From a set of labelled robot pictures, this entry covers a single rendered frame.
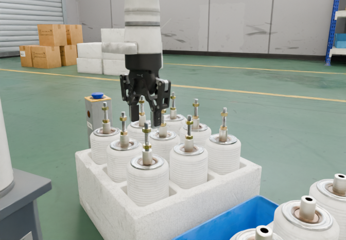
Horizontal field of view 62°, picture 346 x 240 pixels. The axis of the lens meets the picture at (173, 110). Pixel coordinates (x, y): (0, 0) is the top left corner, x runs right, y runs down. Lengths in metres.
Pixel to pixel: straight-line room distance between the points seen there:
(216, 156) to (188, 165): 0.11
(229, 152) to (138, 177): 0.26
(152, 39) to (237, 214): 0.47
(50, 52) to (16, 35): 2.22
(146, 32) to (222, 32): 5.42
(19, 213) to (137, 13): 0.39
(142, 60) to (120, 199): 0.31
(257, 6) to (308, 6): 0.86
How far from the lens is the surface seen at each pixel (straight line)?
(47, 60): 4.40
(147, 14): 0.56
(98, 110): 0.98
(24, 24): 6.71
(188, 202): 0.67
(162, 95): 0.55
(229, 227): 0.77
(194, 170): 0.69
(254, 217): 0.84
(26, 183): 0.53
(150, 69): 0.57
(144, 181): 0.63
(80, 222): 0.93
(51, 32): 4.49
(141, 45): 0.56
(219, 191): 0.73
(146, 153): 0.64
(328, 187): 0.63
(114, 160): 0.73
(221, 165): 0.77
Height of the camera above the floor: 0.54
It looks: 16 degrees down
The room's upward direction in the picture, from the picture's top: straight up
